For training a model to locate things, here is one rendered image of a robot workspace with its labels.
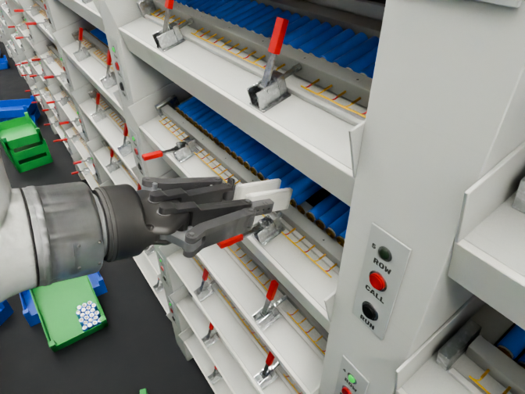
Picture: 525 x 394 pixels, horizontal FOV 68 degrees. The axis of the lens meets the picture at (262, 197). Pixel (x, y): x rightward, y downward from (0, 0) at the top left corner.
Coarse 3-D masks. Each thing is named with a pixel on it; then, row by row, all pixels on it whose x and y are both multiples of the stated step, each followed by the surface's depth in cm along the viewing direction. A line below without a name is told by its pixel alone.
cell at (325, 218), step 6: (342, 204) 54; (330, 210) 54; (336, 210) 54; (342, 210) 54; (324, 216) 54; (330, 216) 54; (336, 216) 54; (324, 222) 53; (330, 222) 54; (324, 228) 54
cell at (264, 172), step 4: (276, 160) 64; (280, 160) 64; (284, 160) 64; (272, 164) 63; (276, 164) 63; (280, 164) 64; (284, 164) 64; (264, 168) 63; (268, 168) 63; (272, 168) 63; (276, 168) 63; (260, 172) 63; (264, 172) 63; (268, 172) 63; (272, 172) 63; (264, 176) 63
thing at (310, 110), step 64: (128, 0) 71; (192, 0) 68; (256, 0) 61; (320, 0) 53; (384, 0) 45; (192, 64) 55; (256, 64) 49; (320, 64) 43; (256, 128) 45; (320, 128) 39
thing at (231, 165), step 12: (168, 108) 83; (180, 120) 78; (192, 132) 74; (204, 144) 71; (204, 156) 70; (216, 156) 68; (228, 156) 67; (228, 168) 66; (240, 168) 64; (240, 180) 64; (252, 180) 61; (264, 216) 58; (288, 216) 55; (300, 216) 54; (300, 228) 53; (312, 228) 52; (300, 240) 53; (312, 240) 51; (324, 240) 50; (324, 252) 50; (336, 252) 49; (336, 264) 49
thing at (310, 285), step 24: (168, 96) 85; (192, 96) 88; (144, 120) 85; (168, 144) 78; (192, 168) 71; (216, 168) 69; (288, 240) 55; (336, 240) 53; (264, 264) 58; (288, 264) 52; (312, 264) 51; (288, 288) 54; (312, 288) 49; (336, 288) 48; (312, 312) 50
